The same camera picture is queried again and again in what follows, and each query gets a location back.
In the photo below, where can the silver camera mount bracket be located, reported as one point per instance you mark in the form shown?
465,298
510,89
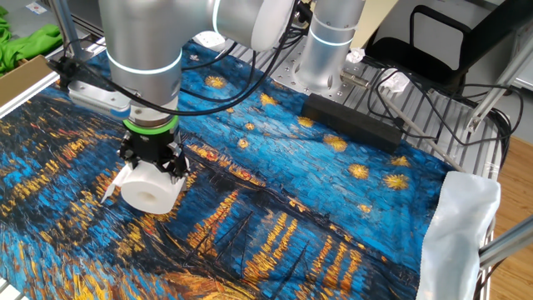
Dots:
96,100

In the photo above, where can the aluminium table edge rail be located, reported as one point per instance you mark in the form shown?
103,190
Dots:
29,93

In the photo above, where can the aluminium frame bar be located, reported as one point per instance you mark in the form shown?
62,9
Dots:
508,243
68,29
499,83

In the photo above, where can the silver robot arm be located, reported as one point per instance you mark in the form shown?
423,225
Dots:
166,41

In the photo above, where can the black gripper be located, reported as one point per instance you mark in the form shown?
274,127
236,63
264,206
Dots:
152,146

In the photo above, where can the starry night painting tablecloth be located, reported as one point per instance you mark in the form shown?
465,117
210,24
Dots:
291,200

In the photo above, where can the black rectangular block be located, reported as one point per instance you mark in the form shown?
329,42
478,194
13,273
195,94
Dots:
354,123

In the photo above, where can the white card red mark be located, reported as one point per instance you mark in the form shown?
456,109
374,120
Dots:
36,8

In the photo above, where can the black office chair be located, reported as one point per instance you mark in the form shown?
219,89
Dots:
416,58

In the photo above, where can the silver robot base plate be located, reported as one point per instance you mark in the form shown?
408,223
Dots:
291,71

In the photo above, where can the brown cardboard box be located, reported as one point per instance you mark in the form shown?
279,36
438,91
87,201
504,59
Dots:
21,79

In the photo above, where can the green cloth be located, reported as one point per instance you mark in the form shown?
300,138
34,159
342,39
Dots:
33,46

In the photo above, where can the white power strip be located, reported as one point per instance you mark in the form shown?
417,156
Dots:
210,39

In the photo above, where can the white fabric sheet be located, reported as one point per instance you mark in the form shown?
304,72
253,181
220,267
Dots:
454,233

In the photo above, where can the white toilet paper roll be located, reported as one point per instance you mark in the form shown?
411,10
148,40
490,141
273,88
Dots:
145,189

